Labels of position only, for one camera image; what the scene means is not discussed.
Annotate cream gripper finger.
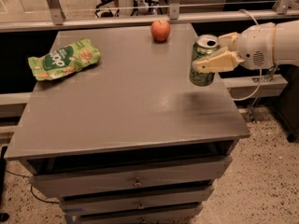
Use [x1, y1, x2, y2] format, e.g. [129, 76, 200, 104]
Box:
[192, 47, 245, 74]
[219, 32, 239, 50]

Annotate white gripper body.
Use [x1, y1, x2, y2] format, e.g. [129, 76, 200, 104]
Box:
[235, 22, 276, 70]

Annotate green soda can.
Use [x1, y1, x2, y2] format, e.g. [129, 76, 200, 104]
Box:
[189, 35, 220, 87]

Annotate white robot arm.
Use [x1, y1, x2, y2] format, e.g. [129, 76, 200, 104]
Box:
[192, 21, 299, 73]

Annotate green rice chip bag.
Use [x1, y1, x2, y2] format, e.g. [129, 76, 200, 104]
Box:
[28, 38, 101, 81]

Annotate red apple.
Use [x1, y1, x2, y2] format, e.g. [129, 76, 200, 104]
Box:
[150, 20, 171, 42]

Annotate grey drawer cabinet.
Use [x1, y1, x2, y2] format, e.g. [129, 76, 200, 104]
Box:
[4, 23, 251, 224]

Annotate middle grey drawer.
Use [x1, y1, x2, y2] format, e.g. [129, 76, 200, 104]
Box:
[60, 184, 214, 216]

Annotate grey drawer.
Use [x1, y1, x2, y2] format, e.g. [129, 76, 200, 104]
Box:
[64, 203, 203, 224]
[31, 155, 232, 198]
[60, 184, 214, 216]

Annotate bottom grey drawer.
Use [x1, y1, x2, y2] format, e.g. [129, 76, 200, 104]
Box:
[64, 203, 203, 224]

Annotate top grey drawer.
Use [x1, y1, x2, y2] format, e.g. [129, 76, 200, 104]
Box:
[31, 155, 232, 198]

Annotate white cable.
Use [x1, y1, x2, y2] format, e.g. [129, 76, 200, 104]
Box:
[232, 8, 264, 103]

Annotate metal railing frame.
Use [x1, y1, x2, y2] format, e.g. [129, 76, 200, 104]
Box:
[0, 0, 299, 33]

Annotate black floor cable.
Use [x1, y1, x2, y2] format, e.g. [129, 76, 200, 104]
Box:
[4, 169, 60, 205]

